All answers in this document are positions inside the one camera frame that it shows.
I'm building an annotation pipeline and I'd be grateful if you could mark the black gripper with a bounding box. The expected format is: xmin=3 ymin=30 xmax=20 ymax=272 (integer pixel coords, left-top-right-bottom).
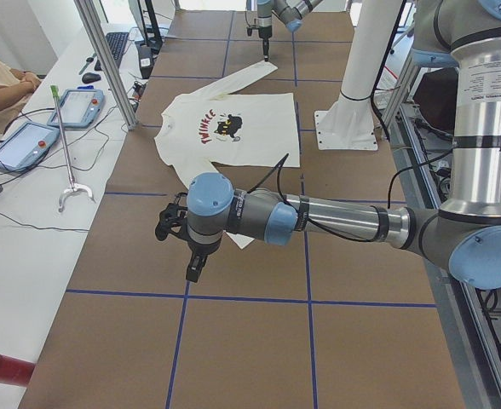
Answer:
xmin=256 ymin=16 xmax=273 ymax=62
xmin=186 ymin=239 xmax=219 ymax=282

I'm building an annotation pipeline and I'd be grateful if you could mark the white long-sleeve printed shirt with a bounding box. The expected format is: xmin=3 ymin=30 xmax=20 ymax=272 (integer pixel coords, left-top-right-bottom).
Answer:
xmin=155 ymin=60 xmax=300 ymax=247

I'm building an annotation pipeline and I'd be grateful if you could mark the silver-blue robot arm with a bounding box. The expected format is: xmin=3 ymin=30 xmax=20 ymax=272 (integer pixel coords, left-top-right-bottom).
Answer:
xmin=181 ymin=1 xmax=501 ymax=290
xmin=247 ymin=0 xmax=322 ymax=61

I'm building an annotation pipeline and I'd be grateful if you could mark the black monitor stand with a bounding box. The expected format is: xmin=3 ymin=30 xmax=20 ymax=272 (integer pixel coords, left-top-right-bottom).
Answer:
xmin=128 ymin=0 xmax=164 ymax=55

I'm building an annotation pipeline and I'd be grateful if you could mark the black power adapter box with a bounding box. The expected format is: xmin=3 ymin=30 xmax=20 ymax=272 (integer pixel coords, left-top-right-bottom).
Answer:
xmin=137 ymin=44 xmax=154 ymax=79

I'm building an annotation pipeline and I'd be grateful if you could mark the metal reacher grabber tool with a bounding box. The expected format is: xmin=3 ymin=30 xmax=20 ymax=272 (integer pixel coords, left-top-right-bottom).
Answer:
xmin=50 ymin=85 xmax=95 ymax=213

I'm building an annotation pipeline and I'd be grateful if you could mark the black keyboard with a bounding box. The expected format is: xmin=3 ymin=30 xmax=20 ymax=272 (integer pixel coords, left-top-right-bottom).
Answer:
xmin=106 ymin=32 xmax=129 ymax=66

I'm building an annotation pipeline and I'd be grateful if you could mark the black computer mouse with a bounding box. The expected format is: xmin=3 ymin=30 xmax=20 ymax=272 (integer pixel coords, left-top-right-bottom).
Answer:
xmin=81 ymin=72 xmax=101 ymax=84

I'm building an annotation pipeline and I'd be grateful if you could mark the far teach pendant tablet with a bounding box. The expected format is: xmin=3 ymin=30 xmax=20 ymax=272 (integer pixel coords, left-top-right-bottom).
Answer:
xmin=52 ymin=87 xmax=105 ymax=130

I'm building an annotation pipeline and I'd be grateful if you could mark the teach pendant tablet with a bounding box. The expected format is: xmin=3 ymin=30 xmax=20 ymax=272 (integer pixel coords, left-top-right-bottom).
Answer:
xmin=52 ymin=87 xmax=105 ymax=130
xmin=0 ymin=121 xmax=60 ymax=172

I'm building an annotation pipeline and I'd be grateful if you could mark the near teach pendant tablet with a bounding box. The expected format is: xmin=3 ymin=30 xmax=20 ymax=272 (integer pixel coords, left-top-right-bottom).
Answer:
xmin=0 ymin=121 xmax=60 ymax=172

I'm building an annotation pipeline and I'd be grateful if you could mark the red cylinder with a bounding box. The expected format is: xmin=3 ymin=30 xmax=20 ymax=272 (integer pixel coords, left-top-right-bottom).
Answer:
xmin=0 ymin=354 xmax=35 ymax=387

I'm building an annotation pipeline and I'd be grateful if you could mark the white camera mast with base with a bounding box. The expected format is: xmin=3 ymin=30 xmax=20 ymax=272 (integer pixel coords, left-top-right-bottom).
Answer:
xmin=314 ymin=0 xmax=405 ymax=151

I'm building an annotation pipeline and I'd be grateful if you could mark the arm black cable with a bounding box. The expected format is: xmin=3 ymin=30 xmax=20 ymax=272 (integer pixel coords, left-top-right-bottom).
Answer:
xmin=245 ymin=153 xmax=452 ymax=243

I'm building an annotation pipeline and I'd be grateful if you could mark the aluminium frame post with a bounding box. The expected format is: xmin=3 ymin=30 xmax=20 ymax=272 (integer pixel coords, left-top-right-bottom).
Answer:
xmin=74 ymin=0 xmax=138 ymax=130

